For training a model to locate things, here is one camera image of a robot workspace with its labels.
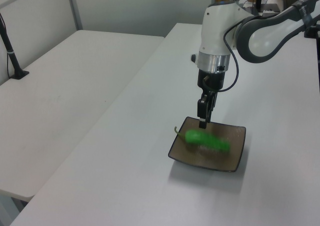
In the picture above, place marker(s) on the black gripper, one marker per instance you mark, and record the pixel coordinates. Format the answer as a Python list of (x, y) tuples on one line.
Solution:
[(214, 80)]

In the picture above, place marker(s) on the green chili pepper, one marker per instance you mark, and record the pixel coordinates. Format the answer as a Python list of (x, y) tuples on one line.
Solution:
[(205, 139)]

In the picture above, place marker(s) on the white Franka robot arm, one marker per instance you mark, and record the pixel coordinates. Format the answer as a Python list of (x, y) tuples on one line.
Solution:
[(215, 31)]

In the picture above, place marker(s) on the square brown ceramic plate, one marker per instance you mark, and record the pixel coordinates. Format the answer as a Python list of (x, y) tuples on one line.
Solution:
[(225, 161)]

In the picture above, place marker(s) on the black clamp block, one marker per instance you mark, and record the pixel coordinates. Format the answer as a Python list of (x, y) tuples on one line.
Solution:
[(312, 31)]

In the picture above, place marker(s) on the white side table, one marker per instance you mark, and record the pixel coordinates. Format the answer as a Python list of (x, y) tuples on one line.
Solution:
[(62, 91)]

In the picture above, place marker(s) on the grey partition post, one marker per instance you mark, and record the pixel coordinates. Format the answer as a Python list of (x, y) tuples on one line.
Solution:
[(74, 7)]

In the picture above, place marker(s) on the black camera stand pole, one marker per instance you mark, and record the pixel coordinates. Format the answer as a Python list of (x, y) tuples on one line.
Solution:
[(11, 56)]

